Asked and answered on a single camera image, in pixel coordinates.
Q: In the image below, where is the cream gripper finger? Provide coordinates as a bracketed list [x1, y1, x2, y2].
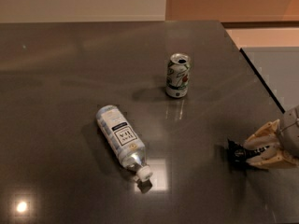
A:
[247, 147, 299, 169]
[243, 119, 279, 150]

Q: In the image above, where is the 7up soda can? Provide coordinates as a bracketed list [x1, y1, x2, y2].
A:
[165, 53, 191, 98]

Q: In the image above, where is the clear plastic water bottle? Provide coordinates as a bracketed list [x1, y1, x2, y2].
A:
[96, 105, 152, 182]

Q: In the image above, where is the black rxbar chocolate wrapper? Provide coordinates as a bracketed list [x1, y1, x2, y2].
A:
[227, 139, 269, 170]

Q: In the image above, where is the grey side table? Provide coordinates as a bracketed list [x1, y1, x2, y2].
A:
[240, 47, 299, 112]

